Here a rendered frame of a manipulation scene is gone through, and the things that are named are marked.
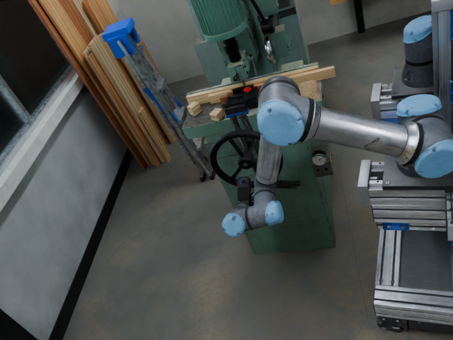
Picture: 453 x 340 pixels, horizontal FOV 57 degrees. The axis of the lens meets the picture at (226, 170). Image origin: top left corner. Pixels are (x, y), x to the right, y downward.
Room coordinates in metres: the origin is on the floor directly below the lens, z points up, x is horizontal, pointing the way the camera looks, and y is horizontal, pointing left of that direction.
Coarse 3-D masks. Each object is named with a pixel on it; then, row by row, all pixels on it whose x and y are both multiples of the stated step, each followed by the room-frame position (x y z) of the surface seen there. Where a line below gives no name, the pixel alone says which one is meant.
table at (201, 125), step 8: (320, 80) 1.49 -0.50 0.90; (320, 88) 1.43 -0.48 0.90; (320, 96) 1.38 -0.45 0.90; (200, 104) 1.73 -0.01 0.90; (208, 104) 1.70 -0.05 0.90; (216, 104) 1.67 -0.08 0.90; (320, 104) 1.36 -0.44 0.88; (200, 112) 1.66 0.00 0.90; (208, 112) 1.63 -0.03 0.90; (224, 112) 1.57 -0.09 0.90; (192, 120) 1.62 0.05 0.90; (200, 120) 1.59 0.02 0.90; (208, 120) 1.56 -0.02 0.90; (184, 128) 1.59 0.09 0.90; (192, 128) 1.57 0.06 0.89; (200, 128) 1.56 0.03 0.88; (208, 128) 1.54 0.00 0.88; (216, 128) 1.53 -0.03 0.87; (224, 128) 1.52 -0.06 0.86; (192, 136) 1.58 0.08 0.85; (200, 136) 1.56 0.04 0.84
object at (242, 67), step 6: (246, 54) 1.67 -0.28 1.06; (240, 60) 1.61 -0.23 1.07; (246, 60) 1.64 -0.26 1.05; (228, 66) 1.61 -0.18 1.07; (234, 66) 1.59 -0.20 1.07; (240, 66) 1.58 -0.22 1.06; (246, 66) 1.61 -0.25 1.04; (234, 72) 1.59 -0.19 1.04; (240, 72) 1.58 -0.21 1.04; (246, 72) 1.58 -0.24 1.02; (240, 78) 1.58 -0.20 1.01; (246, 78) 1.57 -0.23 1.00
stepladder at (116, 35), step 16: (112, 32) 2.44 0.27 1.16; (128, 32) 2.42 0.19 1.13; (112, 48) 2.44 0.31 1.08; (128, 48) 2.41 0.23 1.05; (144, 48) 2.56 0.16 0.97; (128, 64) 2.43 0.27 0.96; (144, 64) 2.57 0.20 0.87; (144, 80) 2.40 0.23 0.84; (160, 80) 2.53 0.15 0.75; (160, 96) 2.42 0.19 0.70; (160, 112) 2.41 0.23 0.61; (176, 112) 2.52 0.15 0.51; (176, 128) 2.38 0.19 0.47; (192, 144) 2.39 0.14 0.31; (192, 160) 2.39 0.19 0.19
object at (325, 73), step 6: (306, 72) 1.53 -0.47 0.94; (312, 72) 1.51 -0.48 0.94; (318, 72) 1.50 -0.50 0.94; (324, 72) 1.49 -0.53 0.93; (330, 72) 1.48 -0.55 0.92; (294, 78) 1.54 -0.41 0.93; (300, 78) 1.53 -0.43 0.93; (306, 78) 1.52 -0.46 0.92; (312, 78) 1.51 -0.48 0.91; (318, 78) 1.50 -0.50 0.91; (324, 78) 1.49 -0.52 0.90; (228, 90) 1.66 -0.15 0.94; (210, 96) 1.68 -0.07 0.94; (216, 96) 1.67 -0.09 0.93; (210, 102) 1.69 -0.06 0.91; (216, 102) 1.68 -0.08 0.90
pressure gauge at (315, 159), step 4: (316, 152) 1.33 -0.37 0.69; (320, 152) 1.32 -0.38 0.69; (324, 152) 1.32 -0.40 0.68; (312, 156) 1.34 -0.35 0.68; (316, 156) 1.32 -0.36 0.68; (320, 156) 1.32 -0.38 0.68; (324, 156) 1.31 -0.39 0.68; (312, 160) 1.33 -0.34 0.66; (316, 160) 1.32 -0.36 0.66; (320, 160) 1.32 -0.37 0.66; (324, 160) 1.31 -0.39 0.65; (316, 164) 1.32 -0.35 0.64; (320, 164) 1.32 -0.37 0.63
